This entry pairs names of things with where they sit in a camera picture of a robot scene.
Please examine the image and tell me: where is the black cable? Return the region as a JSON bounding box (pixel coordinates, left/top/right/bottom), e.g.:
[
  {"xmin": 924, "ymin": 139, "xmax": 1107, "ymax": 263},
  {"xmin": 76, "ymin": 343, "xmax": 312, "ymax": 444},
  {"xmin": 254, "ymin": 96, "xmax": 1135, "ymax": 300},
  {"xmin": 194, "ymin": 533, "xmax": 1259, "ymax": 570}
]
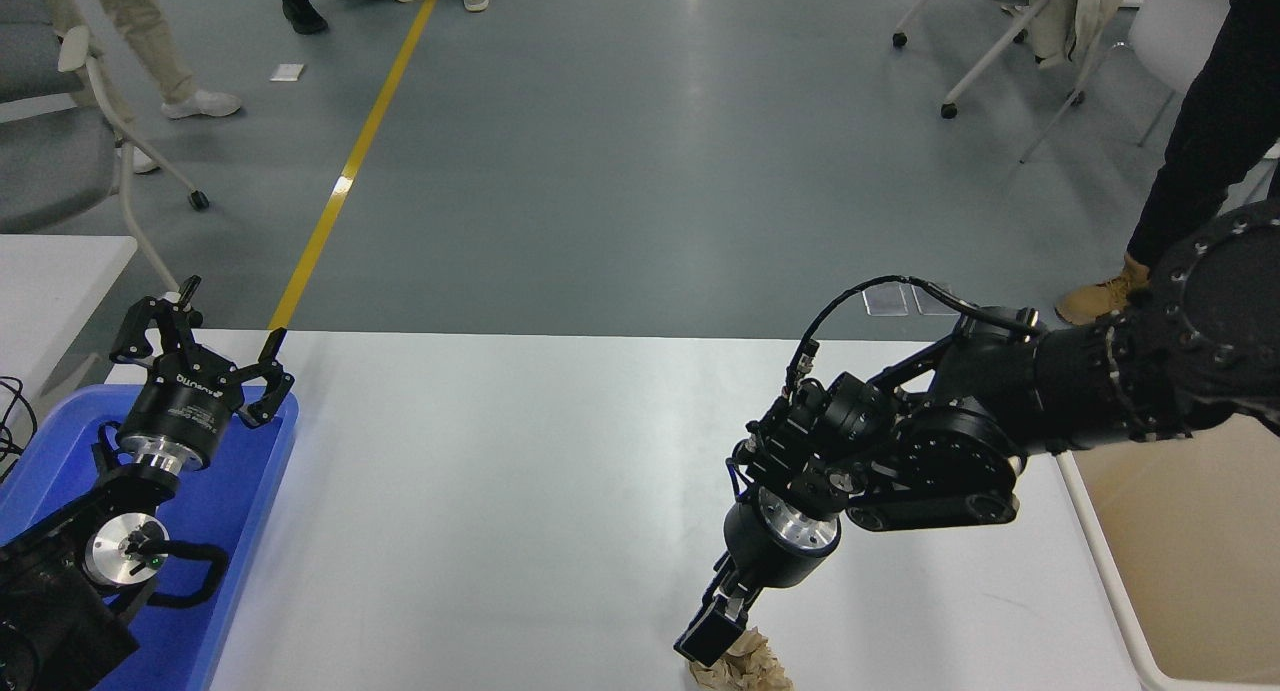
[{"xmin": 0, "ymin": 376, "xmax": 39, "ymax": 482}]

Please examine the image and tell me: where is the tan paper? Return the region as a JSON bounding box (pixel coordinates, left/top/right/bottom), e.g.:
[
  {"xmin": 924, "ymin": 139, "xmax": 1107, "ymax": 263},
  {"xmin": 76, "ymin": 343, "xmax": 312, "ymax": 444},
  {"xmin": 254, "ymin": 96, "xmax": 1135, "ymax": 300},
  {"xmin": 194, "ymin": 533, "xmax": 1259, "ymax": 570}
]
[{"xmin": 688, "ymin": 626, "xmax": 794, "ymax": 691}]

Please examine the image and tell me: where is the yellow floor tape line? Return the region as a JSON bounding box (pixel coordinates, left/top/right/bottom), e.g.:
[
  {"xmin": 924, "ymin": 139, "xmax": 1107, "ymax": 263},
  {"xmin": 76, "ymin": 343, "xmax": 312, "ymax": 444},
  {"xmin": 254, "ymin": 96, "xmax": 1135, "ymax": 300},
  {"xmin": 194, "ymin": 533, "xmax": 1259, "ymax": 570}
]
[{"xmin": 267, "ymin": 0, "xmax": 443, "ymax": 334}]

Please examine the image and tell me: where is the white side table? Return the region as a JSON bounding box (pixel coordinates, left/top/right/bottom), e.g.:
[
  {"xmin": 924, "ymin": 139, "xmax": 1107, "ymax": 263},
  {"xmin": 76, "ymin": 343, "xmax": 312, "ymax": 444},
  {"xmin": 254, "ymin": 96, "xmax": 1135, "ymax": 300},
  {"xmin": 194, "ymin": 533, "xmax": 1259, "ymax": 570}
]
[{"xmin": 0, "ymin": 234, "xmax": 139, "ymax": 402}]

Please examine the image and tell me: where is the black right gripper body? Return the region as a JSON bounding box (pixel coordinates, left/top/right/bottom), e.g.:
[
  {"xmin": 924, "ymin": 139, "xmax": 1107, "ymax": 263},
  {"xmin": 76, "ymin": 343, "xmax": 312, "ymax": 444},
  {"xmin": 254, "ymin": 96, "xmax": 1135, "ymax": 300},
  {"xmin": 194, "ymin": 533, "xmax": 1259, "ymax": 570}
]
[{"xmin": 722, "ymin": 501, "xmax": 841, "ymax": 591}]

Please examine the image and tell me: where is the white shell chair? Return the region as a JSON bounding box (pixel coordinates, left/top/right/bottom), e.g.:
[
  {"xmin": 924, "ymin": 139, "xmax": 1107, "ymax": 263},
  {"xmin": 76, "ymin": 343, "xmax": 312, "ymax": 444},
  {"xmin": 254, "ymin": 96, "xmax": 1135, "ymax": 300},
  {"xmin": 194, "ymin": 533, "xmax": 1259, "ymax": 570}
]
[{"xmin": 1020, "ymin": 0, "xmax": 1251, "ymax": 165}]

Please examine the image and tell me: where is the blue plastic tray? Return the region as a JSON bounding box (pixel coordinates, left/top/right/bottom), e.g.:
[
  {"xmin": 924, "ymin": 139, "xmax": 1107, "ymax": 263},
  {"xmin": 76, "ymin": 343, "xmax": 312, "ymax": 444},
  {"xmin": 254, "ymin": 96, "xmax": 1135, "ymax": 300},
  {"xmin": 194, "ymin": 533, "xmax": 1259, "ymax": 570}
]
[{"xmin": 0, "ymin": 386, "xmax": 299, "ymax": 691}]

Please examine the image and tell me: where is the large pale plastic bin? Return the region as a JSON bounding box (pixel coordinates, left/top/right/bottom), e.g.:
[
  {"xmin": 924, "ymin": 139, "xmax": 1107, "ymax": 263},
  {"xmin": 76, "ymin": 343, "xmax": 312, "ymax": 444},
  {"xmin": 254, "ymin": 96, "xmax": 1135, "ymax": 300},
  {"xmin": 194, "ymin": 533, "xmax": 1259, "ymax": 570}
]
[{"xmin": 1055, "ymin": 411, "xmax": 1280, "ymax": 691}]

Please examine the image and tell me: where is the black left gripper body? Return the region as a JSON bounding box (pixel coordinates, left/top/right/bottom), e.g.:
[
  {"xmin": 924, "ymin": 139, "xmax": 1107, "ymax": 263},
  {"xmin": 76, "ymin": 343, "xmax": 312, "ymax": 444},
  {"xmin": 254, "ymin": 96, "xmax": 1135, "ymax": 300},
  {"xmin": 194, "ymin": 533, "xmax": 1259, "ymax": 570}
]
[{"xmin": 117, "ymin": 365, "xmax": 246, "ymax": 470}]

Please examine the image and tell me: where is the beige coat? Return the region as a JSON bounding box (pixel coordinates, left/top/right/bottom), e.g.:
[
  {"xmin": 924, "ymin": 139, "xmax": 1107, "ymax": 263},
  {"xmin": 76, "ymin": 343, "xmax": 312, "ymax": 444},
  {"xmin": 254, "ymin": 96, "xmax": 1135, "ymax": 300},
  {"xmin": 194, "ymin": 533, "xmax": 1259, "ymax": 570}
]
[{"xmin": 1020, "ymin": 0, "xmax": 1126, "ymax": 69}]

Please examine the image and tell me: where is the grey office chair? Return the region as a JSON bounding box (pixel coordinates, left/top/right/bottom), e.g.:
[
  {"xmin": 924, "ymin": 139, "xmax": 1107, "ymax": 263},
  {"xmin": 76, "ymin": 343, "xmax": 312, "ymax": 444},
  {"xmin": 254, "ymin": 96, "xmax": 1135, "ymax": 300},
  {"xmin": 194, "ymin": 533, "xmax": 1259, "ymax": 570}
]
[{"xmin": 0, "ymin": 0, "xmax": 212, "ymax": 297}]

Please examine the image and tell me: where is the white wheeled chair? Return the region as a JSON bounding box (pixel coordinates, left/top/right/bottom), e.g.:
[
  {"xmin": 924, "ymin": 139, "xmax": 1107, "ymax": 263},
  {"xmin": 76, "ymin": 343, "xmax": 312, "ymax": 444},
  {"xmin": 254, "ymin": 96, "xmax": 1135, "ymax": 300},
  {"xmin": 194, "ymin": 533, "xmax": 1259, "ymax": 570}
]
[{"xmin": 891, "ymin": 0, "xmax": 1086, "ymax": 120}]

